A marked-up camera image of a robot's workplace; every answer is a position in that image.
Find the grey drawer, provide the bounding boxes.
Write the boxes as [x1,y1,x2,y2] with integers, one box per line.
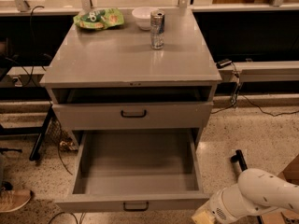
[53,102,213,130]
[56,129,209,213]

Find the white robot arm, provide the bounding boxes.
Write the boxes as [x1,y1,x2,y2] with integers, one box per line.
[192,168,299,224]

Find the grey top drawer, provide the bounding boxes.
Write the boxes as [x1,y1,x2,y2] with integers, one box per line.
[53,102,213,130]

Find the grey drawer cabinet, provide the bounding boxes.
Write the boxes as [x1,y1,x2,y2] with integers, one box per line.
[40,8,221,144]

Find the black metal stand right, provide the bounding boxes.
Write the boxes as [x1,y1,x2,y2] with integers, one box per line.
[230,149,263,224]

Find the cardboard box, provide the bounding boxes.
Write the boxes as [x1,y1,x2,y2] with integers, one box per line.
[262,155,299,224]

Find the small black device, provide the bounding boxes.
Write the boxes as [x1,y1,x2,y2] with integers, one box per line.
[216,59,232,69]

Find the silver drink can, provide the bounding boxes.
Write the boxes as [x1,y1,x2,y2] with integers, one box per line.
[150,10,164,49]

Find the brown shoe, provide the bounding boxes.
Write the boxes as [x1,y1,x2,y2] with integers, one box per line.
[0,189,31,213]

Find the white bowl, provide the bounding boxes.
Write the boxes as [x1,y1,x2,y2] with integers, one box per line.
[132,7,156,31]

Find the black table leg left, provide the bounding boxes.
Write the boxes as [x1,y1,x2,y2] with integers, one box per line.
[0,105,54,161]

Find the green chip bag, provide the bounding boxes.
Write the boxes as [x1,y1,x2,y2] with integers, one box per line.
[73,8,124,30]

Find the black floor cable right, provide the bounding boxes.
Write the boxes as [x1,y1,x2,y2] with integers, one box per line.
[210,63,299,118]

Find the black floor cable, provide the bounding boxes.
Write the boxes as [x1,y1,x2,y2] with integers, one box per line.
[210,63,299,118]
[46,119,87,224]

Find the black floor cable left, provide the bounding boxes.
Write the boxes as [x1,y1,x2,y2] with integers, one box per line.
[46,119,87,224]

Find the black hanging cable left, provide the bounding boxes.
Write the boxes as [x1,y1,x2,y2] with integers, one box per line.
[0,5,53,88]

